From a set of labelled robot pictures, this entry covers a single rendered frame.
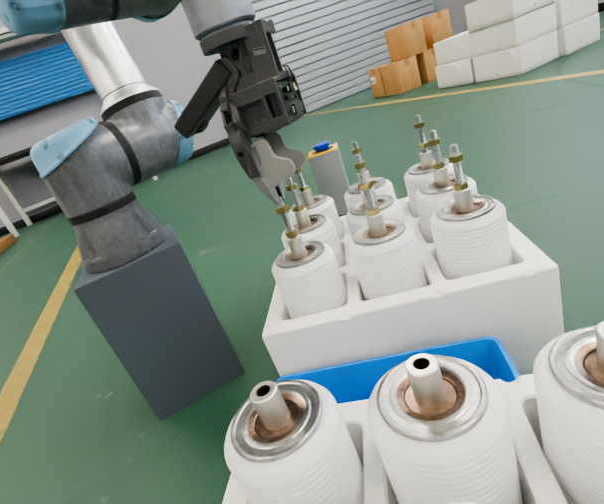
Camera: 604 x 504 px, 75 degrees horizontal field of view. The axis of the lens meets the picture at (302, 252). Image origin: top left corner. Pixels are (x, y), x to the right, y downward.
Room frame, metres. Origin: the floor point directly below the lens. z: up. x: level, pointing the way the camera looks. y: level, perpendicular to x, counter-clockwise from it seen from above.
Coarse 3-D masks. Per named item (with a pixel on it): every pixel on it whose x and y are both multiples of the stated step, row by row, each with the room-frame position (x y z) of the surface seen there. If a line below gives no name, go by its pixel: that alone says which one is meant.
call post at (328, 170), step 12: (324, 156) 0.89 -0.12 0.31; (336, 156) 0.88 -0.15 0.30; (312, 168) 0.89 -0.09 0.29; (324, 168) 0.89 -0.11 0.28; (336, 168) 0.88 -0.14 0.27; (324, 180) 0.89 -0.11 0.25; (336, 180) 0.88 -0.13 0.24; (324, 192) 0.89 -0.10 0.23; (336, 192) 0.89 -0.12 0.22; (336, 204) 0.89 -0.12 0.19
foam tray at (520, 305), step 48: (528, 240) 0.46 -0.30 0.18; (432, 288) 0.44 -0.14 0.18; (480, 288) 0.41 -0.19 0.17; (528, 288) 0.40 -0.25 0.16; (288, 336) 0.47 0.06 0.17; (336, 336) 0.45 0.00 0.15; (384, 336) 0.44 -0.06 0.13; (432, 336) 0.42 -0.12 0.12; (480, 336) 0.41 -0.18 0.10; (528, 336) 0.40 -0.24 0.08
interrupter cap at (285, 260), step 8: (288, 248) 0.56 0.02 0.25; (312, 248) 0.53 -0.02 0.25; (320, 248) 0.52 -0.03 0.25; (280, 256) 0.55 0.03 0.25; (288, 256) 0.54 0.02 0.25; (304, 256) 0.52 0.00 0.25; (312, 256) 0.51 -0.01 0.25; (280, 264) 0.52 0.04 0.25; (288, 264) 0.51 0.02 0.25; (296, 264) 0.50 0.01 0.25; (304, 264) 0.49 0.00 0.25
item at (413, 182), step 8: (448, 168) 0.67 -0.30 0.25; (408, 176) 0.71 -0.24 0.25; (416, 176) 0.69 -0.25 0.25; (424, 176) 0.68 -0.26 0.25; (432, 176) 0.67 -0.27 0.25; (408, 184) 0.70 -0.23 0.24; (416, 184) 0.68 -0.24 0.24; (408, 192) 0.72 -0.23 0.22; (416, 208) 0.70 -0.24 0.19; (416, 216) 0.70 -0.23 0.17
